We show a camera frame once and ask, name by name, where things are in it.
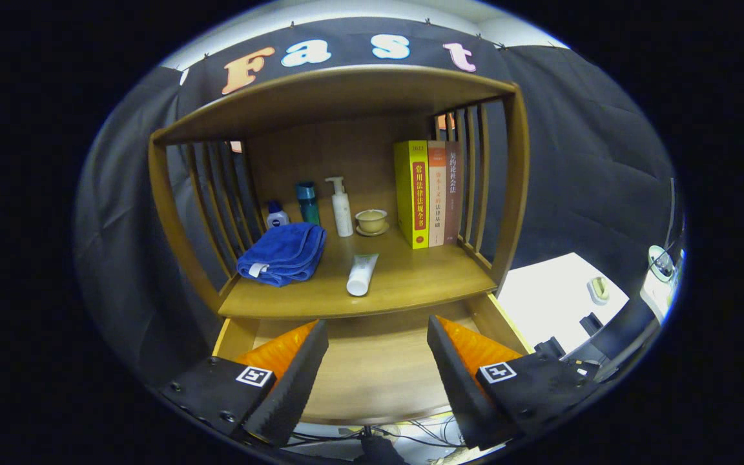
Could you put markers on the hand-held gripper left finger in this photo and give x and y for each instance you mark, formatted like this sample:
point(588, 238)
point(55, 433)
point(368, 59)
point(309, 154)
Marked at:
point(291, 387)

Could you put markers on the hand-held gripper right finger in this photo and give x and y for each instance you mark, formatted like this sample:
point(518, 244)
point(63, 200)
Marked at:
point(459, 387)

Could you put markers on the wooden drawer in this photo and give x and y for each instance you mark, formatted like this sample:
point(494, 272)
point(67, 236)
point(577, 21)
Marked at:
point(372, 368)

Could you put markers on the white green tube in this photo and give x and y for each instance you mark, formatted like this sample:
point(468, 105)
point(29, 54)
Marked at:
point(362, 274)

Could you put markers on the wooden countertop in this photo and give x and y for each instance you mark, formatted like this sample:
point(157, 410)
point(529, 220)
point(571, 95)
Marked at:
point(411, 278)

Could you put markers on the wooden cabinet with slatted hutch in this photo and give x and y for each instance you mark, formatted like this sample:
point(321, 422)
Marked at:
point(346, 97)

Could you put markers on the white side table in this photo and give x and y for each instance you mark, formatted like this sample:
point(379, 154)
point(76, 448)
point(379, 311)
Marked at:
point(553, 297)

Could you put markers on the blue folded towel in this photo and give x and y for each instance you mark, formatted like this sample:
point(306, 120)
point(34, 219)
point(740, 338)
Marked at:
point(285, 252)

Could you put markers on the small black box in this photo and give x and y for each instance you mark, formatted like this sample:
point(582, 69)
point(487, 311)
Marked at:
point(590, 321)

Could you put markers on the small beige tape roll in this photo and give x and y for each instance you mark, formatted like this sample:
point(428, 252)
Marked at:
point(598, 289)

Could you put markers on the small white bottle blue cap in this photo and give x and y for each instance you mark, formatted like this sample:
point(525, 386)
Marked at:
point(277, 217)

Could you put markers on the beige lidded teacup with saucer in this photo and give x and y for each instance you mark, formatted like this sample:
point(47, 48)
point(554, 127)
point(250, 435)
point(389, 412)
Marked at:
point(372, 221)

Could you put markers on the white pump bottle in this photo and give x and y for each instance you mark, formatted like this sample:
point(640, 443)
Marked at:
point(341, 210)

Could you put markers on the teal bottle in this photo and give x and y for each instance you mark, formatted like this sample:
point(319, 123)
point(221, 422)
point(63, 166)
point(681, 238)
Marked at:
point(308, 201)

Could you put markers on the orange spine book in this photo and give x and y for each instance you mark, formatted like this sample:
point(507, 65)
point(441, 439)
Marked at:
point(436, 194)

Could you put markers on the brown spine book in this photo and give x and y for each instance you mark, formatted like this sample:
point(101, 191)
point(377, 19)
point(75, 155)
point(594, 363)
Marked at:
point(453, 190)

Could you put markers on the thick yellow book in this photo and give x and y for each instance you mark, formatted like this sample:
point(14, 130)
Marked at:
point(414, 194)

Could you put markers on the white round device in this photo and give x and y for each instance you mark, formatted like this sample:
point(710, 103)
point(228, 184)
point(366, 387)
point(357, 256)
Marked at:
point(661, 263)

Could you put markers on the black backdrop cloth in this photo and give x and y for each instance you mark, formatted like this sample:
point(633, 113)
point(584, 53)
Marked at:
point(578, 161)

